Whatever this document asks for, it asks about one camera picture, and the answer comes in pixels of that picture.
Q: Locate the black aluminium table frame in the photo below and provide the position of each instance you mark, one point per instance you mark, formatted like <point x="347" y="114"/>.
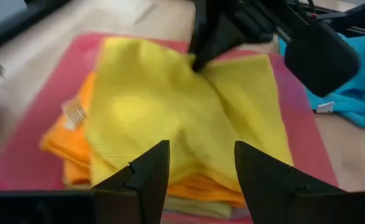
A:
<point x="23" y="18"/>

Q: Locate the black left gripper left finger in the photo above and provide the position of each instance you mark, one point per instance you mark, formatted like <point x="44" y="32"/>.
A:
<point x="132" y="193"/>

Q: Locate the pink plastic bin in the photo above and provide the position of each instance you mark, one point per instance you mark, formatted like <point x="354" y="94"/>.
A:
<point x="30" y="155"/>

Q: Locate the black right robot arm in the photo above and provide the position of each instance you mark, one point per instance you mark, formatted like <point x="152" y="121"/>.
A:
<point x="350" y="15"/>

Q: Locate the blue microfiber towel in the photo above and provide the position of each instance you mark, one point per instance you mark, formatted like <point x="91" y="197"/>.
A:
<point x="357" y="93"/>

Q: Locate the yellow microfiber towel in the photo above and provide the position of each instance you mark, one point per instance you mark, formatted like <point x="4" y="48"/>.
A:
<point x="170" y="109"/>

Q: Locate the orange microfiber towel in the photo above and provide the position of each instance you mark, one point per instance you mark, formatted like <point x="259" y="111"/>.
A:
<point x="67" y="140"/>

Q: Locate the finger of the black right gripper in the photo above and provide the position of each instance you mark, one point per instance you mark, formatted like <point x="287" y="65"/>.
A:
<point x="204" y="60"/>

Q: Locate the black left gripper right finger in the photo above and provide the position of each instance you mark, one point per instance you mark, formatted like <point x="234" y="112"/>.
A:
<point x="279" y="193"/>

